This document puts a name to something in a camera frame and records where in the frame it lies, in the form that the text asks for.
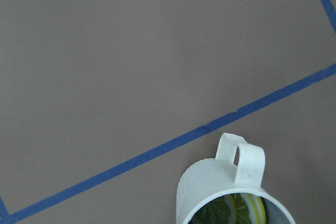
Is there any white mug with handle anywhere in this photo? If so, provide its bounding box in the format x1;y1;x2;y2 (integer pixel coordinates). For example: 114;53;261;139
176;133;295;223

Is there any yellow lemon slice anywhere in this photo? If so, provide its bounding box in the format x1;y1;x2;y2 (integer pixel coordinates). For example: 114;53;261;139
190;195;237;223
233;193;267;223

